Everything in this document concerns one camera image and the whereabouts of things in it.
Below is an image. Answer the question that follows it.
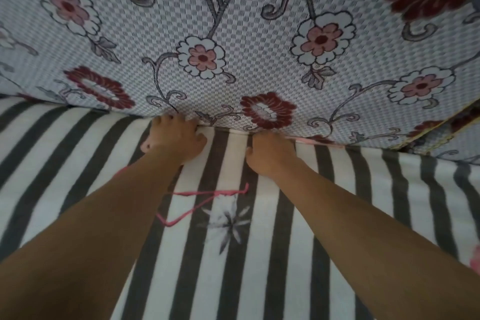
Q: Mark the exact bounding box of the person's right hand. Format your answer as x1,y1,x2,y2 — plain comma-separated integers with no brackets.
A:
245,131,302,179

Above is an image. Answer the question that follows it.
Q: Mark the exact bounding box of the grey floral sofa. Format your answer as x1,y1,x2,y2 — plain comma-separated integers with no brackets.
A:
0,0,480,167

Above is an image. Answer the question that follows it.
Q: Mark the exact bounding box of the person's left hand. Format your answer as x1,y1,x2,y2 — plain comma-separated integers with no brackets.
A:
139,113,208,166

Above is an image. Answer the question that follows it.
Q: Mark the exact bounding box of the grey white striped flamingo blanket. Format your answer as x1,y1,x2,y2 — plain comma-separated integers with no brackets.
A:
0,96,480,320

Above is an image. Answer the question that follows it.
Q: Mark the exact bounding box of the person's right forearm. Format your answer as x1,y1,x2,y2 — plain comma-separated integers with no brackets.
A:
277,163,480,320

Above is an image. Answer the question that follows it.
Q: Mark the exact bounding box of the person's left forearm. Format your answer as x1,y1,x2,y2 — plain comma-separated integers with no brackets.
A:
0,150,185,320

